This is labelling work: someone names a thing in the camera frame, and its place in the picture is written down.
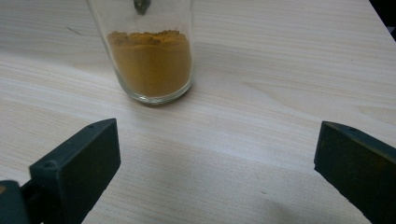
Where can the glass jar of orange powder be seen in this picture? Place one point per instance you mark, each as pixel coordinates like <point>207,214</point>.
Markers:
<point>149,68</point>

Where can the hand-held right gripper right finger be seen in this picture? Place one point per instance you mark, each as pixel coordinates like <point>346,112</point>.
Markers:
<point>358,168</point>

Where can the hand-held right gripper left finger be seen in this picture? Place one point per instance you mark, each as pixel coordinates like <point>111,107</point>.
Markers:
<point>77,168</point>

